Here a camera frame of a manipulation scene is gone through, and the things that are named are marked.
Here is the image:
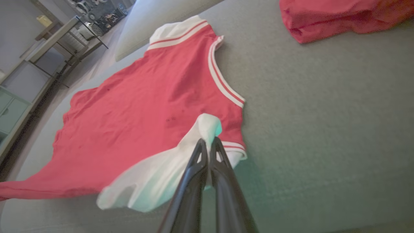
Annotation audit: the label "black frame table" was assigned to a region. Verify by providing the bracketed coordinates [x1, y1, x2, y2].
[19, 16, 109, 88]

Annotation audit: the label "large grey sofa seat cushion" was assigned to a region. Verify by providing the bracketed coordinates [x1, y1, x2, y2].
[0, 0, 414, 233]

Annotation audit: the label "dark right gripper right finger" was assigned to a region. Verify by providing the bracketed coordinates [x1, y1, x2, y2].
[210, 137, 259, 233]

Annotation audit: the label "red jersey with white trim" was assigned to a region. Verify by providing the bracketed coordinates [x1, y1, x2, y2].
[0, 15, 248, 213]

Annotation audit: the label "red shorts with white stripe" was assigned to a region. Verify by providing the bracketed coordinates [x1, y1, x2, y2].
[279, 0, 414, 44]

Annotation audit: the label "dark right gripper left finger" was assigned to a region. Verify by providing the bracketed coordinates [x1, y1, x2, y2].
[158, 139, 209, 233]

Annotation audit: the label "pale green cabinet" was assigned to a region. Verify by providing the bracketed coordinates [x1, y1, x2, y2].
[0, 85, 33, 162]

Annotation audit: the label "dark wheeled machine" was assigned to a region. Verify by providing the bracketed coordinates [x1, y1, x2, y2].
[87, 3, 130, 33]

